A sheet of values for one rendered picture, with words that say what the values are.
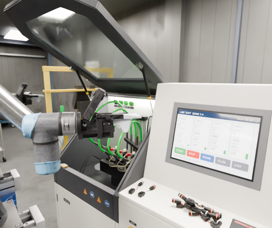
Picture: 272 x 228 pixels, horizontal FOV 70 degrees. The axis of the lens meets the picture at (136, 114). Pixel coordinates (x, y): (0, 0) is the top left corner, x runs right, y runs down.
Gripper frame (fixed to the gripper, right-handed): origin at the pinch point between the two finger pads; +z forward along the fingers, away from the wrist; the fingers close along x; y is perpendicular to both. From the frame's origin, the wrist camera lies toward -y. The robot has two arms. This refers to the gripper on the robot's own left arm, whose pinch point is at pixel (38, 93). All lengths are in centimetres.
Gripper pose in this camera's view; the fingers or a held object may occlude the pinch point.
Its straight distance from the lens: 178.8
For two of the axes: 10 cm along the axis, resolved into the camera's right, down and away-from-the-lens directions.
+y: -1.3, 9.7, 2.3
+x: 9.1, 2.0, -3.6
